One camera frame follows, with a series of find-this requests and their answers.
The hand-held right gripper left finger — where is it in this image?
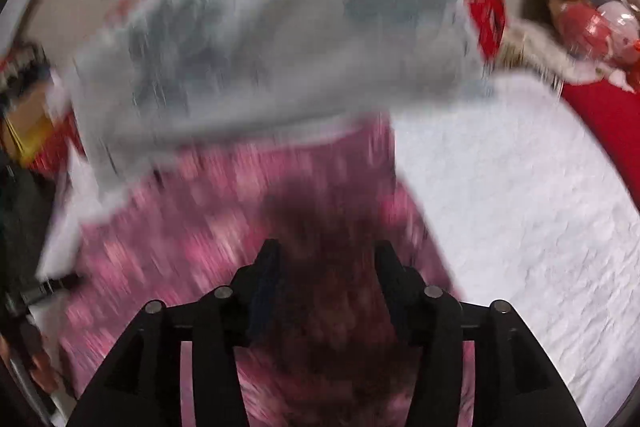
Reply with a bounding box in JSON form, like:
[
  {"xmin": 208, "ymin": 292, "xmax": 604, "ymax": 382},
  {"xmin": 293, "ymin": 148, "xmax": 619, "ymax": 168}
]
[{"xmin": 67, "ymin": 239, "xmax": 281, "ymax": 427}]

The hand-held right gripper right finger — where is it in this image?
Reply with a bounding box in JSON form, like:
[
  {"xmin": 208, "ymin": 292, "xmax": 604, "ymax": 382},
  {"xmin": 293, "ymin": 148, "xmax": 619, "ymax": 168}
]
[{"xmin": 375, "ymin": 241, "xmax": 586, "ymax": 427}]

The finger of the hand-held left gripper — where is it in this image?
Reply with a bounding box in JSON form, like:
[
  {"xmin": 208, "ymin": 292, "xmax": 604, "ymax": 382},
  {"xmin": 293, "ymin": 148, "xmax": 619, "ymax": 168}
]
[{"xmin": 30, "ymin": 272, "xmax": 83, "ymax": 300}]

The pink floral shirt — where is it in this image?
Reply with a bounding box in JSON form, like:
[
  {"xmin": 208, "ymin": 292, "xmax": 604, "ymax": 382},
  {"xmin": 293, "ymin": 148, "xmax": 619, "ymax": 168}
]
[{"xmin": 57, "ymin": 112, "xmax": 476, "ymax": 427}]

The olive green jacket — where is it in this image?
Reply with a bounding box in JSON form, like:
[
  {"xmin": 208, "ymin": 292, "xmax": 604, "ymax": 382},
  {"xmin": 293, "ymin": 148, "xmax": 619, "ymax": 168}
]
[{"xmin": 0, "ymin": 152, "xmax": 66, "ymax": 293}]

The yellow bag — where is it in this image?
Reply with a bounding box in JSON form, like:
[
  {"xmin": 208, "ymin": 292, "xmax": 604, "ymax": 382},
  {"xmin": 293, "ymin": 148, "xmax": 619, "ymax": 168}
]
[{"xmin": 5, "ymin": 117, "xmax": 56, "ymax": 165}]

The white quilted blanket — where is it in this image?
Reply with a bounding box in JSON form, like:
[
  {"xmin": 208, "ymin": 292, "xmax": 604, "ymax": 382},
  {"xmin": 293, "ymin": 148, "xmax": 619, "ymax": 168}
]
[{"xmin": 390, "ymin": 74, "xmax": 640, "ymax": 427}]

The grey flower-print pillow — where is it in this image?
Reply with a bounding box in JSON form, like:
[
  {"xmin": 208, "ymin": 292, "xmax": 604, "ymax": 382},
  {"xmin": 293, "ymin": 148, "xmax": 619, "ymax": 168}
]
[{"xmin": 70, "ymin": 0, "xmax": 496, "ymax": 228}]

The plain red cloth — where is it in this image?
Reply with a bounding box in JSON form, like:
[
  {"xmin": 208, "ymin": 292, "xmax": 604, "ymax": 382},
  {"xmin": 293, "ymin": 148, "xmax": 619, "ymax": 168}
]
[{"xmin": 560, "ymin": 79, "xmax": 640, "ymax": 208}]

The beige fuzzy cloth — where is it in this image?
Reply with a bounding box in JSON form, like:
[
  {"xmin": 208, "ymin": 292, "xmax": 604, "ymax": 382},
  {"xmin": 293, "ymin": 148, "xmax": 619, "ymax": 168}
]
[{"xmin": 497, "ymin": 19, "xmax": 601, "ymax": 85}]

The clear bag of toys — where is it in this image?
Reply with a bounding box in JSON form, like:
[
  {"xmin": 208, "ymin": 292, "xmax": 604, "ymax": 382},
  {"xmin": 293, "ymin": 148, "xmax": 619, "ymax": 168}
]
[{"xmin": 525, "ymin": 0, "xmax": 640, "ymax": 92}]

